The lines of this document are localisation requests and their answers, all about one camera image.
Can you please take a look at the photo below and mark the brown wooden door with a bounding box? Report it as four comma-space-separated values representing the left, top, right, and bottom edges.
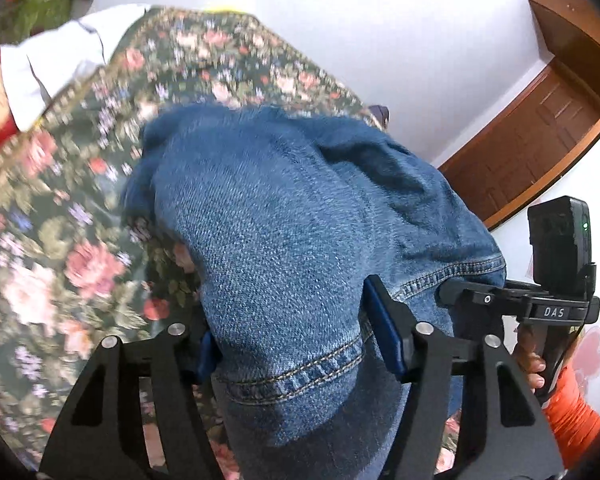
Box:
437, 0, 600, 232

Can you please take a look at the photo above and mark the blue denim jacket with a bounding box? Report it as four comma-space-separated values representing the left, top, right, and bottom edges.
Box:
120, 102, 507, 480

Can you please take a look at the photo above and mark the floral bedspread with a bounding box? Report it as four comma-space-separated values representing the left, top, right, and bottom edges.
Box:
0, 6, 463, 480

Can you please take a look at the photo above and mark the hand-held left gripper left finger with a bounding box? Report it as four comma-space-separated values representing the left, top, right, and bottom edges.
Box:
37, 322, 225, 480

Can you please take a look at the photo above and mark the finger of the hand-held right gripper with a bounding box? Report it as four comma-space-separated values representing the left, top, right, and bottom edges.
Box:
437, 279, 531, 318

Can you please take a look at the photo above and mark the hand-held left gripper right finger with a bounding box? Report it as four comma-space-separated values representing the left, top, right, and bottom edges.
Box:
362, 274, 567, 480

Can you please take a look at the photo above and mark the dark purple object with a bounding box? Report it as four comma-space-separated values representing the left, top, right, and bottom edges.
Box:
367, 104, 392, 131

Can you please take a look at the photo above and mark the person's right forearm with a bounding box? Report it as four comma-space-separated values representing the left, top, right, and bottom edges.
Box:
541, 364, 600, 468

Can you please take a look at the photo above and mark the person's right hand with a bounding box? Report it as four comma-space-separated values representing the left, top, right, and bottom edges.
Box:
511, 327, 548, 392

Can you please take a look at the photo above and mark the white bed sheet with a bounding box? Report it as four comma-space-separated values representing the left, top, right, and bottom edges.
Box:
0, 4, 153, 133

